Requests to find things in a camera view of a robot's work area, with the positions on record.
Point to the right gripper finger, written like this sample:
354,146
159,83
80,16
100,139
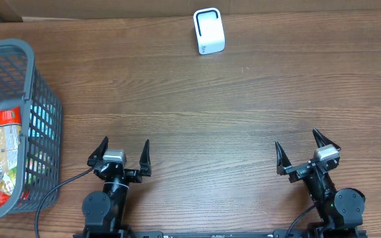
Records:
282,162
322,141

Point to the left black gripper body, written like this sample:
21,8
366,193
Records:
118,170

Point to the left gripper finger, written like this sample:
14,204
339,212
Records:
145,163
98,153

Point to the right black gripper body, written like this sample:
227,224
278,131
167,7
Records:
299,170

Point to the spaghetti pack orange ends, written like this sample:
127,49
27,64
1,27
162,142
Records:
10,129

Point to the teal snack packet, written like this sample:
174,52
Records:
42,121

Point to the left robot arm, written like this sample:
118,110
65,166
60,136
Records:
104,210

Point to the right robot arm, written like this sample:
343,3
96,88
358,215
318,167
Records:
340,211

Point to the white barcode scanner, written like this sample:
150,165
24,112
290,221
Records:
209,30

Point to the grey plastic basket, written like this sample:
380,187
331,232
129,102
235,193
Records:
39,159

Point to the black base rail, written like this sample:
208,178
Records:
278,233

